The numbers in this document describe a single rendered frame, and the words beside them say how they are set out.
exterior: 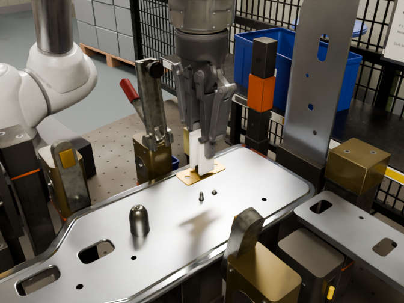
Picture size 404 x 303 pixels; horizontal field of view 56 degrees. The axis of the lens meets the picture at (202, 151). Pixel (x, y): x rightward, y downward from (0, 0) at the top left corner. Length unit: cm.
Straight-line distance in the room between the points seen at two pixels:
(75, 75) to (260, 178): 69
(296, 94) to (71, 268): 53
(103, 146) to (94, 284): 93
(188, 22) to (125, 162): 91
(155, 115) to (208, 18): 29
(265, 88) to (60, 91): 62
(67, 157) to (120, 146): 77
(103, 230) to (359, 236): 41
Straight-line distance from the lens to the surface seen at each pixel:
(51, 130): 136
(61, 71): 118
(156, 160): 76
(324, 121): 78
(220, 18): 51
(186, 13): 50
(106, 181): 127
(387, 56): 100
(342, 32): 72
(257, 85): 90
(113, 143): 147
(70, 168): 70
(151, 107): 72
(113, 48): 428
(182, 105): 61
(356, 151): 76
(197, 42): 51
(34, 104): 118
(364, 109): 102
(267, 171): 77
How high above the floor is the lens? 144
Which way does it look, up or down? 32 degrees down
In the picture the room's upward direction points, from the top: straight up
